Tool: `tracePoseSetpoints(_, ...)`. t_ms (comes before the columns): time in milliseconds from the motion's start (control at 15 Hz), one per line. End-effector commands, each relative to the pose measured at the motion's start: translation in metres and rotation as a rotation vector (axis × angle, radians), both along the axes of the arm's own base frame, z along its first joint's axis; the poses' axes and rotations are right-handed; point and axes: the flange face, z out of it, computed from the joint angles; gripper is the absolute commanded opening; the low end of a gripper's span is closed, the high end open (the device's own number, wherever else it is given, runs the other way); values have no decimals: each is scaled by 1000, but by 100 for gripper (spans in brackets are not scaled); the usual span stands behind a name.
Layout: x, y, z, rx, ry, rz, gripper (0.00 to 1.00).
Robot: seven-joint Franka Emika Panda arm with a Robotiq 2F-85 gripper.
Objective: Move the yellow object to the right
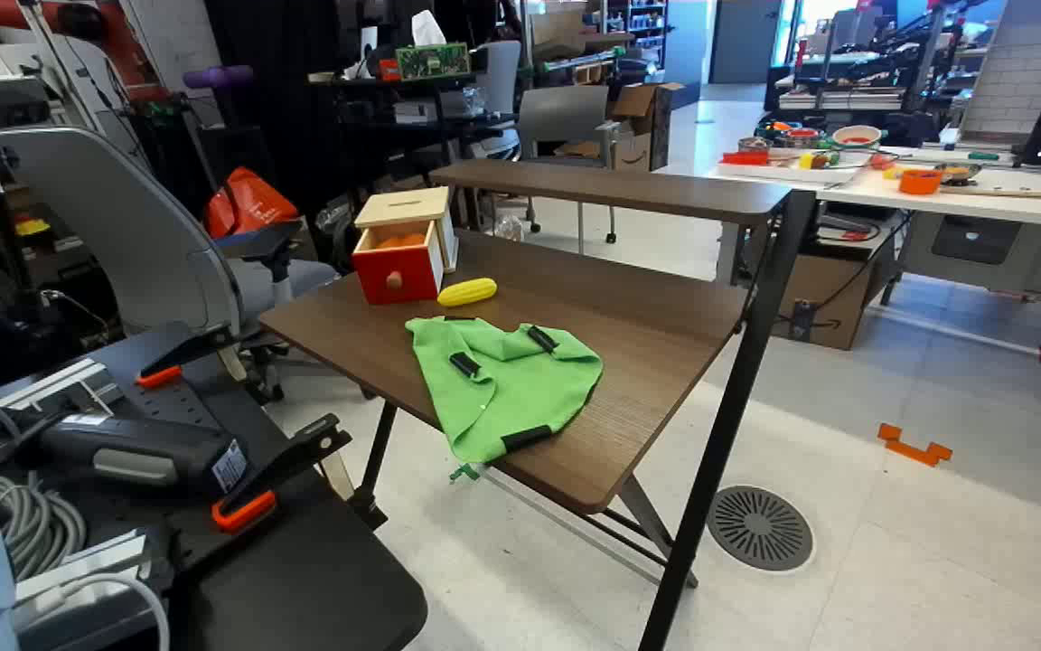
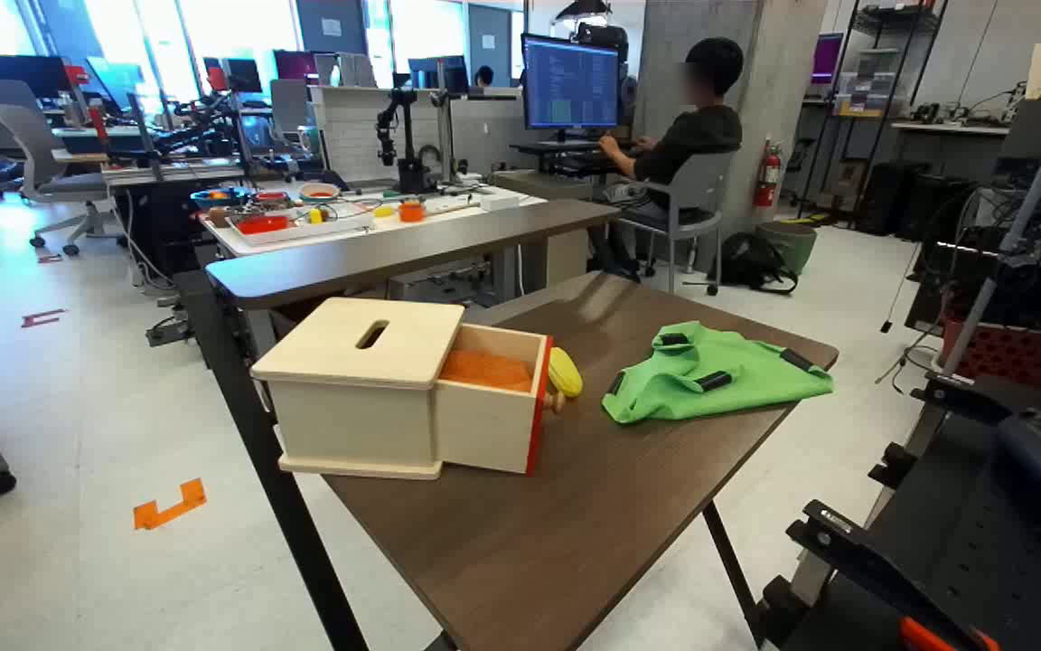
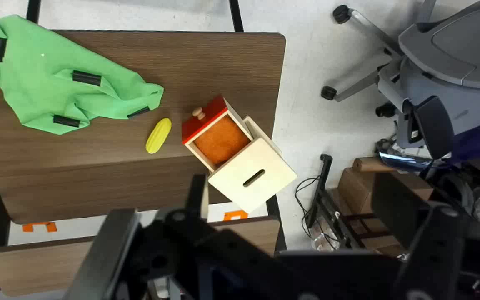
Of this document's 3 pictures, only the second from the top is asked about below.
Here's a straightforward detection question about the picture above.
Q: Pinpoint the yellow disc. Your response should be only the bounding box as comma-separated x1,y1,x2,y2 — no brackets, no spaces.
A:
548,348,586,397

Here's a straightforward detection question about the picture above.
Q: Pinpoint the small black robot arm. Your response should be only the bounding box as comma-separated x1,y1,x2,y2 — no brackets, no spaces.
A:
376,71,453,194

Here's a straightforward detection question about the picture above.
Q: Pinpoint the red orange wooden drawer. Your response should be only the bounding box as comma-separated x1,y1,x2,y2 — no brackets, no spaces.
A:
432,322,548,475

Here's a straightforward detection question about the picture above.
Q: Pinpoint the green cloth with black patches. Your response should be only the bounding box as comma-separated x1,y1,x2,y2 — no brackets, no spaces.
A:
601,322,835,428

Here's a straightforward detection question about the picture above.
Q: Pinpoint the wooden box with slot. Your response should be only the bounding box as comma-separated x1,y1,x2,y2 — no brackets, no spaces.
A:
252,295,461,482

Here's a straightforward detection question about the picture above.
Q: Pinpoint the grey office chair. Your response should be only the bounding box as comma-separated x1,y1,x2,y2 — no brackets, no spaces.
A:
617,151,735,294

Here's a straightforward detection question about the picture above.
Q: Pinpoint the dark wooden folding table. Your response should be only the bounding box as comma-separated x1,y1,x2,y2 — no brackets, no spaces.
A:
331,276,835,651

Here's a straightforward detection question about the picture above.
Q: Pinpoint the computer monitor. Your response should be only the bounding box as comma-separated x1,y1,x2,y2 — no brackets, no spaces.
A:
521,36,623,131

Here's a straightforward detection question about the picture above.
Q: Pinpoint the white table with toys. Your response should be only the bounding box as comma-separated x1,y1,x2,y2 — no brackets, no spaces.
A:
198,186,537,258

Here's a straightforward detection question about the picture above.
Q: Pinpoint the red fire extinguisher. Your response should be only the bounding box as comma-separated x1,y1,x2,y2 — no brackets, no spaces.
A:
752,137,782,208

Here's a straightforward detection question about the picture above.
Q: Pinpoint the long dark wooden table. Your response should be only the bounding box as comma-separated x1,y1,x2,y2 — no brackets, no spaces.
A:
207,199,613,306

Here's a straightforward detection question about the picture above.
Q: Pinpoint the person in dark shirt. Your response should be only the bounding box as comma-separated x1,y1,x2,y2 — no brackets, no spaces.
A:
589,36,744,276

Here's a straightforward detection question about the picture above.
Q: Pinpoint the orange floor marker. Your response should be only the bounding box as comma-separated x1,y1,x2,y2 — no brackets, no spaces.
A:
135,479,207,532

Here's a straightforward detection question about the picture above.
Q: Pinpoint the grey swivel chair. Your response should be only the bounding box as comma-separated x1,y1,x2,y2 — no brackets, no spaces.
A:
0,104,113,258

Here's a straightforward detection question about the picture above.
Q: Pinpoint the black clamp with orange handle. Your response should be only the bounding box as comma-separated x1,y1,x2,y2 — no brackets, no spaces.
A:
789,499,1000,651

